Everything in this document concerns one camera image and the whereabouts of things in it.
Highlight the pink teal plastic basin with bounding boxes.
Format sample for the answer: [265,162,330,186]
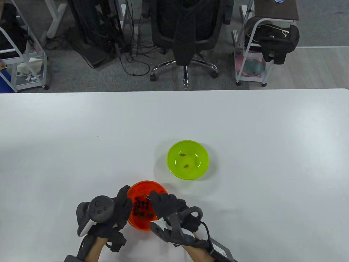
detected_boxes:
[235,49,267,78]

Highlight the person's left hand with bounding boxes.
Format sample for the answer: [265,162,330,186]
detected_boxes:
[91,185,133,253]

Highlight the white plastic bag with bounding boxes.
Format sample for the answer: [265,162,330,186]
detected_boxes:
[16,57,44,82]

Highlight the black bag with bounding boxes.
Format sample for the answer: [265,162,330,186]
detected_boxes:
[0,3,30,59]

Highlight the tangle of black cables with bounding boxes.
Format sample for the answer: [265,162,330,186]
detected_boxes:
[109,11,167,77]

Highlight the person's right hand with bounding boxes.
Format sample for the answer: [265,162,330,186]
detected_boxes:
[149,190,203,232]

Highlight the brown wooden side table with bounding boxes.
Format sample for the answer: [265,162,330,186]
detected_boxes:
[254,0,300,21]

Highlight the person's right forearm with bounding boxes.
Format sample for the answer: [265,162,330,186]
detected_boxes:
[183,244,216,262]

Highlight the black office chair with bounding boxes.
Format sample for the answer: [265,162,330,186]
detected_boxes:
[149,0,235,91]

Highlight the white desk leg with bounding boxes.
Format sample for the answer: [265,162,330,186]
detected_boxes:
[239,0,255,21]
[44,0,67,41]

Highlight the pile of dark raisins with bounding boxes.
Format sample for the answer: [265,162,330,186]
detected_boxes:
[132,196,154,219]

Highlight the white metal cart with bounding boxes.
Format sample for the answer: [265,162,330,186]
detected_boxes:
[233,16,299,87]
[0,0,50,93]

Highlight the black controller cable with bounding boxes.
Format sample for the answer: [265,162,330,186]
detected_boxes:
[200,221,212,242]

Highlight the black white handheld controller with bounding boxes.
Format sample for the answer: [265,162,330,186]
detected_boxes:
[149,207,204,247]
[76,195,114,237]

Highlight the black wrist camera unit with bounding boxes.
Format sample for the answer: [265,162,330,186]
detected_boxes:
[199,237,239,262]
[63,235,94,262]

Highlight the black computer tower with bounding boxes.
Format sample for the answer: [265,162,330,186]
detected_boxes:
[67,0,126,69]

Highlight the orange plastic bowl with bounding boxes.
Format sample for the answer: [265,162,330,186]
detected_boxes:
[127,180,169,231]

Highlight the green plastic bowl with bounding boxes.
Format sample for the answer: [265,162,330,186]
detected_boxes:
[167,140,209,180]

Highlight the person's left forearm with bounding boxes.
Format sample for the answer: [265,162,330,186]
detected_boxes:
[82,236,109,262]

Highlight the black backpack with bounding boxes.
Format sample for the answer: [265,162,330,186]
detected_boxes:
[244,17,300,65]

